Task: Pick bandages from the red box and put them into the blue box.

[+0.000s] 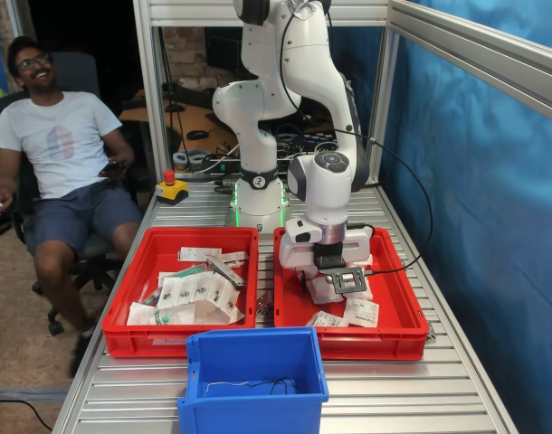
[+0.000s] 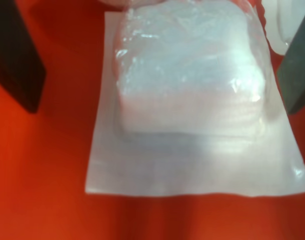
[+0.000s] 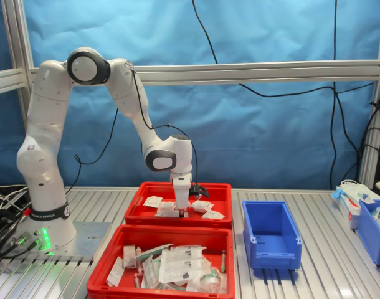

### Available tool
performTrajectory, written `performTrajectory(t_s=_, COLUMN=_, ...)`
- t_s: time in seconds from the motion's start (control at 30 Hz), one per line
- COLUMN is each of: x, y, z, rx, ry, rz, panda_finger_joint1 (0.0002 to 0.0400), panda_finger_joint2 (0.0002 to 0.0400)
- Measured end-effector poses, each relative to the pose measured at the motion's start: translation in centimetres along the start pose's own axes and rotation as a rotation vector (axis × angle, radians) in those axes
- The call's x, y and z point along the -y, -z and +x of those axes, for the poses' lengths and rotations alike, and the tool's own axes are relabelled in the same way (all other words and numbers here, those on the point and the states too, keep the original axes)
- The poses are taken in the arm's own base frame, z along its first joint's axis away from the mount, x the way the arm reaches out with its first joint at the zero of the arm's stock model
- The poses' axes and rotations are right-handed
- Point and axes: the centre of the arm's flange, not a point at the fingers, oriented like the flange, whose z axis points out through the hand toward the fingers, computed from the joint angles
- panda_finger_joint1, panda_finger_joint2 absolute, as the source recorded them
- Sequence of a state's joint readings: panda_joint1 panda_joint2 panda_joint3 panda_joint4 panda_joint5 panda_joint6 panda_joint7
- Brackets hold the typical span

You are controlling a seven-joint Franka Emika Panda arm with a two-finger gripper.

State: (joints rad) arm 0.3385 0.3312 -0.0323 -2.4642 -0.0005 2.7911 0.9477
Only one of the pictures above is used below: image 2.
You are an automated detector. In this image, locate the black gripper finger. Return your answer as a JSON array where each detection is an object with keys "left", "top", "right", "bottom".
[
  {"left": 276, "top": 0, "right": 305, "bottom": 116},
  {"left": 0, "top": 0, "right": 47, "bottom": 115}
]

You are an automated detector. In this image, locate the clear-faced gauze bandage packet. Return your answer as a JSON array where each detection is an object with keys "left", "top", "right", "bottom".
[
  {"left": 84, "top": 0, "right": 305, "bottom": 199},
  {"left": 259, "top": 0, "right": 305, "bottom": 56}
]

